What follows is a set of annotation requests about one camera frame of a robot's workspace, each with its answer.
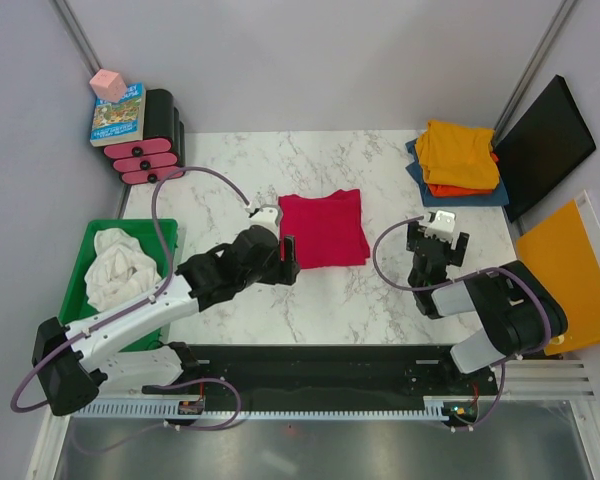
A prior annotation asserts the white slotted cable duct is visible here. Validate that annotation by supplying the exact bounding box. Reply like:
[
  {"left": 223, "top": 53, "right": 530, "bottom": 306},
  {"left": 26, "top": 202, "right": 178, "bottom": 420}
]
[{"left": 73, "top": 397, "right": 458, "bottom": 421}]

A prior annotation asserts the orange folder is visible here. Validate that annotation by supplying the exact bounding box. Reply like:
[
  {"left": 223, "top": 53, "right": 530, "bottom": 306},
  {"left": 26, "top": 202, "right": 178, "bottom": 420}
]
[{"left": 516, "top": 200, "right": 600, "bottom": 355}]

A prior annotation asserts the mustard yellow folded t-shirt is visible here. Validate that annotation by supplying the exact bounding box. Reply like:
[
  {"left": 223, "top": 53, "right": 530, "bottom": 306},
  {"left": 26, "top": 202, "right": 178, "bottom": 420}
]
[{"left": 415, "top": 119, "right": 500, "bottom": 190}]

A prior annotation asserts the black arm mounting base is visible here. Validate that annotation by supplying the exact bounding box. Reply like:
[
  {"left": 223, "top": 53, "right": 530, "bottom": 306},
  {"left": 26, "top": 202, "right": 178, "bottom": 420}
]
[{"left": 174, "top": 345, "right": 497, "bottom": 409}]

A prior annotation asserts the black pink mini drawer unit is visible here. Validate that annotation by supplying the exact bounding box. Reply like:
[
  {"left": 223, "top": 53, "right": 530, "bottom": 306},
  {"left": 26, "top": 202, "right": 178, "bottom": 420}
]
[{"left": 103, "top": 89, "right": 186, "bottom": 185}]

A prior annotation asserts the black flat board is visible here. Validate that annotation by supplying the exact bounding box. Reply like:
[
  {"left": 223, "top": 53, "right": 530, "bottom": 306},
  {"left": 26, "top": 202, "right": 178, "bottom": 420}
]
[{"left": 495, "top": 75, "right": 596, "bottom": 222}]

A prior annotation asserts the purple cable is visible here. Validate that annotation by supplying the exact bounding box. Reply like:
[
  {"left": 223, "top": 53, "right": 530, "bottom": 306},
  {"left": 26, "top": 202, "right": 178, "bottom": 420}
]
[
  {"left": 372, "top": 215, "right": 553, "bottom": 434},
  {"left": 10, "top": 166, "right": 254, "bottom": 455}
]

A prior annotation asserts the crimson red t-shirt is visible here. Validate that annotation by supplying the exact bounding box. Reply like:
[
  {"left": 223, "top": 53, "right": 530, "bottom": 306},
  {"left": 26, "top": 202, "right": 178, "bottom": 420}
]
[{"left": 278, "top": 189, "right": 371, "bottom": 270}]

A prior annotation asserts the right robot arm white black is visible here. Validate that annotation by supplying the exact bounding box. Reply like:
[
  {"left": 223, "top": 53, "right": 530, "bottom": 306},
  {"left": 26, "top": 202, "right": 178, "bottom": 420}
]
[{"left": 406, "top": 221, "right": 568, "bottom": 394}]

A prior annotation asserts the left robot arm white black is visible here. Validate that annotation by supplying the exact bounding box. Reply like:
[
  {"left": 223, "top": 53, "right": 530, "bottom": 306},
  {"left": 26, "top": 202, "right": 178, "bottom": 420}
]
[{"left": 32, "top": 225, "right": 300, "bottom": 416}]

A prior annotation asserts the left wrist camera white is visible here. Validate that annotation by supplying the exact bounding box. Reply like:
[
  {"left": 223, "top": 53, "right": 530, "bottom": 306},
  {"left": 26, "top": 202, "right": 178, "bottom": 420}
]
[{"left": 245, "top": 203, "right": 283, "bottom": 236}]

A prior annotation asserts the colourful paperback book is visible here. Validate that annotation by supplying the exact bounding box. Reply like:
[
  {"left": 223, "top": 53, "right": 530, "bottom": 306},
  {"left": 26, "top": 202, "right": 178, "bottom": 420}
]
[{"left": 90, "top": 83, "right": 146, "bottom": 147}]

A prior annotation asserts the blue folded t-shirt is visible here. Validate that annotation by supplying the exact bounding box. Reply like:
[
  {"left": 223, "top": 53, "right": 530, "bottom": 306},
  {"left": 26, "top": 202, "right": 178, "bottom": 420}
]
[{"left": 405, "top": 139, "right": 509, "bottom": 208}]

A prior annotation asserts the pink cube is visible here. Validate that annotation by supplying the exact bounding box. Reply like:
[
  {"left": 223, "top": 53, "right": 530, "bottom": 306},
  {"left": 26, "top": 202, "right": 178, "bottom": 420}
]
[{"left": 89, "top": 69, "right": 127, "bottom": 103}]

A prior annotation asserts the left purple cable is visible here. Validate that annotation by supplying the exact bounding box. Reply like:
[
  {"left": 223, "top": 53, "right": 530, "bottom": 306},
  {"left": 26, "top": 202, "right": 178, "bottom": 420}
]
[{"left": 10, "top": 166, "right": 254, "bottom": 455}]

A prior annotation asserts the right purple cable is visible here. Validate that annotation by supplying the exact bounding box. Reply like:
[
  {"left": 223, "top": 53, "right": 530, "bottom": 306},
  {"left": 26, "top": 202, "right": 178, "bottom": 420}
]
[{"left": 372, "top": 215, "right": 553, "bottom": 434}]

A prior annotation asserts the white crumpled cloth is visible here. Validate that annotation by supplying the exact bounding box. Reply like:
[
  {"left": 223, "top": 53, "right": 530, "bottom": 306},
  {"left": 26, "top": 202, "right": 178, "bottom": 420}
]
[{"left": 84, "top": 228, "right": 162, "bottom": 312}]

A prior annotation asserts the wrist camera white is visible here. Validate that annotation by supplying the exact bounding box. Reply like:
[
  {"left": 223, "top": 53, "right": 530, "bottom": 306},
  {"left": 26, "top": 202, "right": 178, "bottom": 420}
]
[
  {"left": 245, "top": 203, "right": 283, "bottom": 236},
  {"left": 424, "top": 210, "right": 456, "bottom": 244}
]

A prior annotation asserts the pale yellow mug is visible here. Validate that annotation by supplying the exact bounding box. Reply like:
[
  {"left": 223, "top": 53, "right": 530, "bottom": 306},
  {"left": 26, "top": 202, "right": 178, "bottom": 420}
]
[{"left": 549, "top": 335, "right": 565, "bottom": 345}]

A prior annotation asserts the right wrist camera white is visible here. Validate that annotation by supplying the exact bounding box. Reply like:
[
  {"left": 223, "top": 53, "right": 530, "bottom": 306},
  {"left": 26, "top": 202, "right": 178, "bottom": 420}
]
[{"left": 424, "top": 210, "right": 456, "bottom": 244}]

